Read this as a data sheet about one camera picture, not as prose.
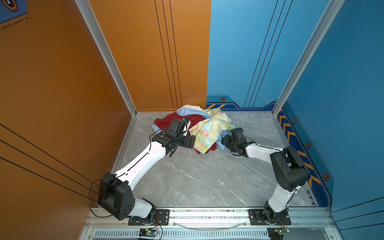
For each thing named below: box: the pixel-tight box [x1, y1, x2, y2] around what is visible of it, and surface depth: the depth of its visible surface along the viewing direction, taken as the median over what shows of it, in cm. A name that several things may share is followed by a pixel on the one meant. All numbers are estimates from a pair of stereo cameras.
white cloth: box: [175, 104, 204, 112], surface depth 118 cm
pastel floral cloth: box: [188, 113, 236, 154], surface depth 101 cm
